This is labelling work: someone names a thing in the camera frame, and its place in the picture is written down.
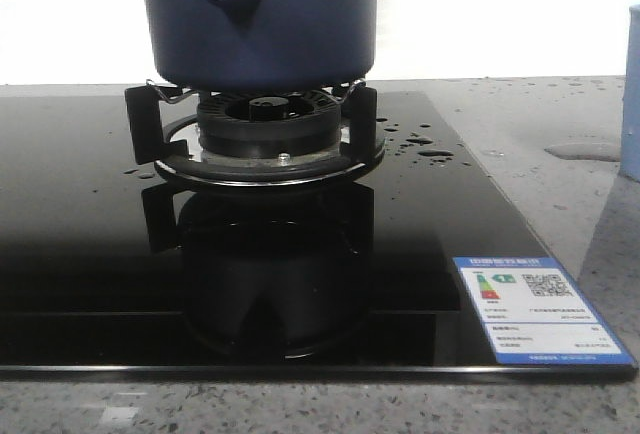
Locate black glass gas stove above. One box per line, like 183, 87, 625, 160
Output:
1, 92, 638, 382

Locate dark blue cooking pot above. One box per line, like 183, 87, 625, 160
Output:
144, 0, 377, 92

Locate blue energy label sticker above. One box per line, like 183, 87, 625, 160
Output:
454, 257, 633, 365

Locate right gas burner with grate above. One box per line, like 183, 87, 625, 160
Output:
125, 79, 385, 190

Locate blue ribbed plastic cup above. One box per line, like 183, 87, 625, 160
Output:
620, 4, 640, 181

